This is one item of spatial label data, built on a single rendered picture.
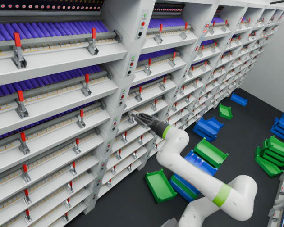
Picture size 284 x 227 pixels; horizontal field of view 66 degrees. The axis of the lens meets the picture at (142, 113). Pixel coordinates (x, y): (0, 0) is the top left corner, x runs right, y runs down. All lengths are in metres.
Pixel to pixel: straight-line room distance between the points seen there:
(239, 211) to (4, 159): 1.02
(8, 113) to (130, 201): 1.55
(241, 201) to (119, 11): 1.01
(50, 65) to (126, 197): 1.63
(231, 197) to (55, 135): 0.86
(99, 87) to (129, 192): 1.39
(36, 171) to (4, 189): 0.14
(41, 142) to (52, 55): 0.38
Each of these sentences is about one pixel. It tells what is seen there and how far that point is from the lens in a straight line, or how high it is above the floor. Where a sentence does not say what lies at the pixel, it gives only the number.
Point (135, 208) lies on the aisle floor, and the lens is 2.14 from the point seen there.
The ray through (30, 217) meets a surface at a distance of 1.43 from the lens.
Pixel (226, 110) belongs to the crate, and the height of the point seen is 0.00.
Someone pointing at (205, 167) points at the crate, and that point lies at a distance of 2.29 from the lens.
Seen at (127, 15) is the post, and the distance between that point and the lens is 0.97.
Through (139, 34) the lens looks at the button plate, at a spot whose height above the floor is 1.52.
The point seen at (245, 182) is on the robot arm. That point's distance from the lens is 1.32.
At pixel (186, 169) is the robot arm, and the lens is 1.18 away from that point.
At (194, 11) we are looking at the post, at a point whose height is 1.58.
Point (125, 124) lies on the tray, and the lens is 1.42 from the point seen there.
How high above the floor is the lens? 1.81
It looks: 36 degrees down
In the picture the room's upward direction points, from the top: 20 degrees clockwise
